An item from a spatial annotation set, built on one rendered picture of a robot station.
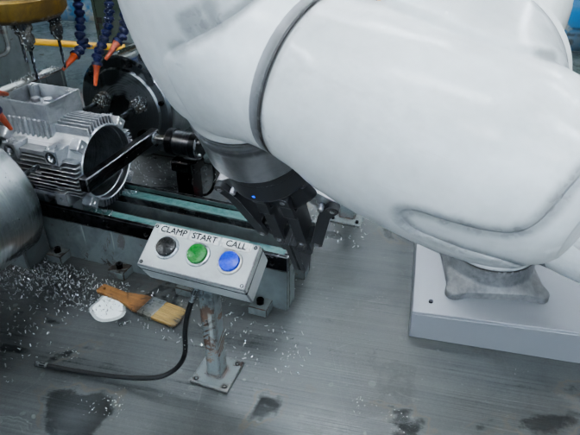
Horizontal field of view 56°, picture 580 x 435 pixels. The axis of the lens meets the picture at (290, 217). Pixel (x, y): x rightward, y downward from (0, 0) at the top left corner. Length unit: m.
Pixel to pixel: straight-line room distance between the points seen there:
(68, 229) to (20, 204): 0.28
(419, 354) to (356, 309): 0.15
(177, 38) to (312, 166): 0.10
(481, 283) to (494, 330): 0.09
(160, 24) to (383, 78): 0.12
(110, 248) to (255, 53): 0.95
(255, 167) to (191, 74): 0.12
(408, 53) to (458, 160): 0.05
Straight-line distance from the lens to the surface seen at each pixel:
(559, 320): 1.06
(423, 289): 1.05
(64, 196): 1.16
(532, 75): 0.26
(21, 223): 1.00
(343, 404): 0.93
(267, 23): 0.29
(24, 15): 1.10
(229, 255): 0.76
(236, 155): 0.40
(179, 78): 0.32
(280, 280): 1.03
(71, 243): 1.28
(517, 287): 1.07
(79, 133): 1.14
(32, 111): 1.18
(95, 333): 1.09
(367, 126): 0.25
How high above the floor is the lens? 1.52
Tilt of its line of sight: 33 degrees down
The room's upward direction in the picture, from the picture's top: straight up
